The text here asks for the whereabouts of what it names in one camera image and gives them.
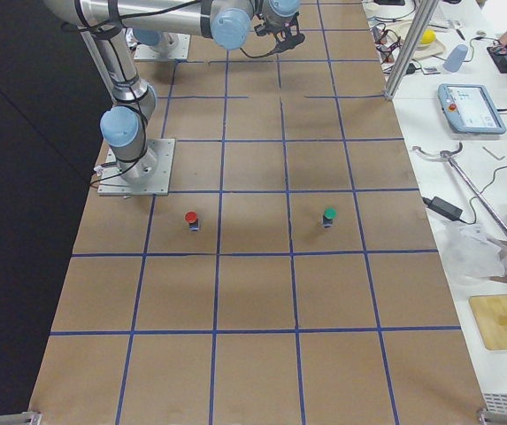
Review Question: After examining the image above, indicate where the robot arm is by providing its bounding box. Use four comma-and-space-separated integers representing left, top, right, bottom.
45, 1, 304, 189

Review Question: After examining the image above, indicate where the black power adapter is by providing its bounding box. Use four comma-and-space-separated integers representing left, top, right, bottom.
426, 197, 463, 221

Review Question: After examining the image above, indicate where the metal grabber stick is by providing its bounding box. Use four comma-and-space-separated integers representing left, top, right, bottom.
411, 142, 507, 238

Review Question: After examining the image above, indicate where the clear plastic bag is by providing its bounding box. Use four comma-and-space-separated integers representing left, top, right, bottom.
437, 222, 507, 284

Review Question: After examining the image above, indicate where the blue teach pendant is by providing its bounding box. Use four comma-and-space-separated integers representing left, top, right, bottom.
437, 83, 507, 135

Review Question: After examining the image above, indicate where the beige tray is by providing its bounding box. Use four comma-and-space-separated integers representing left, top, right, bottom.
382, 20, 446, 59

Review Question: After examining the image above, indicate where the yellow lemon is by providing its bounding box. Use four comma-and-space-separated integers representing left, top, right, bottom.
419, 29, 436, 48

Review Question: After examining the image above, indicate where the blue plastic cup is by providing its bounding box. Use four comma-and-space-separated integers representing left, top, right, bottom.
442, 44, 469, 73

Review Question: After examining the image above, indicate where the wooden cutting board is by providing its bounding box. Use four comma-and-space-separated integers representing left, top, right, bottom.
469, 295, 507, 351

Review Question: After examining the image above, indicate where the red push button switch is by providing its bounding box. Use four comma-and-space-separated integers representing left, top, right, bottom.
184, 211, 201, 231

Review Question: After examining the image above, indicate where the green push button switch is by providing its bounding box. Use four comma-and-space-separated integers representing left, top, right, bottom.
322, 207, 337, 228

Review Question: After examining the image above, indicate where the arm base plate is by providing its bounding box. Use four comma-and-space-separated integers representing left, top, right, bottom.
96, 139, 176, 196
134, 31, 191, 62

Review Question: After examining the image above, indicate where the aluminium frame post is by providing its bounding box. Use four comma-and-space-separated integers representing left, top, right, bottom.
384, 0, 438, 100

